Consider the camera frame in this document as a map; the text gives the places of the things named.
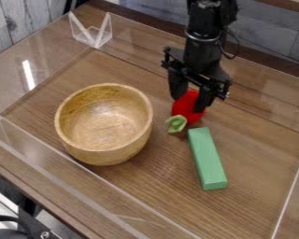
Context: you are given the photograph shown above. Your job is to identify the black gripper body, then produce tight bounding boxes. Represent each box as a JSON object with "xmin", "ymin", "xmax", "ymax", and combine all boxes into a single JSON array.
[{"xmin": 160, "ymin": 30, "xmax": 233, "ymax": 100}]

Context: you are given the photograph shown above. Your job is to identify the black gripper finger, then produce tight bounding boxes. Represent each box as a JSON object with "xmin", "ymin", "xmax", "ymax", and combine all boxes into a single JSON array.
[
  {"xmin": 194, "ymin": 86, "xmax": 215, "ymax": 113},
  {"xmin": 168, "ymin": 72, "xmax": 189, "ymax": 100}
]

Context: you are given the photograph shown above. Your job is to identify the red plush strawberry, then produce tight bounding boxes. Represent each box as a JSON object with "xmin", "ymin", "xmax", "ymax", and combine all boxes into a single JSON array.
[{"xmin": 166, "ymin": 90, "xmax": 206, "ymax": 134}]

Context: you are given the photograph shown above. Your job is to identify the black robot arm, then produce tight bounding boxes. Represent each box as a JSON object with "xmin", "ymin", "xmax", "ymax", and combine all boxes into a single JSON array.
[{"xmin": 160, "ymin": 0, "xmax": 238, "ymax": 113}]

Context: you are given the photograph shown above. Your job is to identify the clear acrylic tray walls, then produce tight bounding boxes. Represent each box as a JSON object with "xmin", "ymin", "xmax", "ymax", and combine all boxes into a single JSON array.
[{"xmin": 0, "ymin": 7, "xmax": 299, "ymax": 239}]

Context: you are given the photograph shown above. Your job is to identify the wooden bowl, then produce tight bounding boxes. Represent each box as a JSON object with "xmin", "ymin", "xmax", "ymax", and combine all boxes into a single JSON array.
[{"xmin": 55, "ymin": 83, "xmax": 154, "ymax": 166}]

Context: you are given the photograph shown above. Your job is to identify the green rectangular block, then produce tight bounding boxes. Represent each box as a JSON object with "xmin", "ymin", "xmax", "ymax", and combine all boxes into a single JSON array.
[{"xmin": 189, "ymin": 127, "xmax": 229, "ymax": 190}]

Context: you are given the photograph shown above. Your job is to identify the black metal bracket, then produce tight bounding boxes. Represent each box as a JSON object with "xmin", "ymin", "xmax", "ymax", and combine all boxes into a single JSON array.
[{"xmin": 19, "ymin": 208, "xmax": 63, "ymax": 239}]

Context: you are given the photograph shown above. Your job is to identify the black cable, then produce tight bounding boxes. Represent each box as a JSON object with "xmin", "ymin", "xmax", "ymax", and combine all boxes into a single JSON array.
[{"xmin": 0, "ymin": 215, "xmax": 31, "ymax": 239}]

